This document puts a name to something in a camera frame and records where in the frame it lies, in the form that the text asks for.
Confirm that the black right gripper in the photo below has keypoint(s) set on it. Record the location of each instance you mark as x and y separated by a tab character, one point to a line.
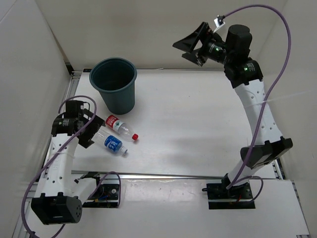
188	44

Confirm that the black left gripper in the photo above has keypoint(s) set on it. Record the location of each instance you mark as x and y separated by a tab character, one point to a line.
85	140

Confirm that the blue label clear bottle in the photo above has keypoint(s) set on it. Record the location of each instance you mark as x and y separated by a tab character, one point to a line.
106	140

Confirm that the red label clear bottle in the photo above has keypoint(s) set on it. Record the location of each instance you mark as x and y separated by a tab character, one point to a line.
121	128

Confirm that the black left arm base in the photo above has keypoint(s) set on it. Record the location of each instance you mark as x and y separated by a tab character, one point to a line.
98	191

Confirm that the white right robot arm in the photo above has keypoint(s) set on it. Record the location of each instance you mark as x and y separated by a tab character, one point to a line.
246	79

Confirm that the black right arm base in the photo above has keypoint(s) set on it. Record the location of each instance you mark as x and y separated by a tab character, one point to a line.
237	197

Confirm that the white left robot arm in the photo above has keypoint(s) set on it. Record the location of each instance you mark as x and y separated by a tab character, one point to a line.
61	200

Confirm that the dark teal plastic bin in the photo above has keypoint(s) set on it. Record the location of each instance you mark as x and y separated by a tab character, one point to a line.
114	79

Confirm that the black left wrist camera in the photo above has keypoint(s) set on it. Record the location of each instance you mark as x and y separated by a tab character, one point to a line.
74	109

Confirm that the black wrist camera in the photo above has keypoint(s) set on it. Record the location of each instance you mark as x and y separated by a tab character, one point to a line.
74	109
219	22

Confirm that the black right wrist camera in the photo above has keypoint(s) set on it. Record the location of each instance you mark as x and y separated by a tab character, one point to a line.
219	22

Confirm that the aluminium table front rail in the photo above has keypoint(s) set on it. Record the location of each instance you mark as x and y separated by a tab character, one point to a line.
158	176

